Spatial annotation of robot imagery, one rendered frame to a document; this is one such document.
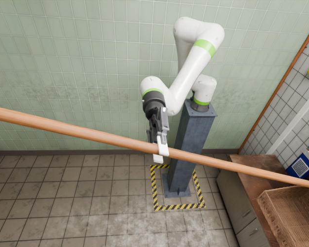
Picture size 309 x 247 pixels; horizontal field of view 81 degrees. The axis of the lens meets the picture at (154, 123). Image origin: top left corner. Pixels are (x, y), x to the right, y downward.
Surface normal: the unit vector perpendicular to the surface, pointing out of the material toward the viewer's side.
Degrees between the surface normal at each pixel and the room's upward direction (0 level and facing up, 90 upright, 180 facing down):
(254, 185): 0
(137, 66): 90
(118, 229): 0
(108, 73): 90
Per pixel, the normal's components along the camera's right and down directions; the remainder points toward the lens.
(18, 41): 0.07, 0.67
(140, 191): 0.08, -0.74
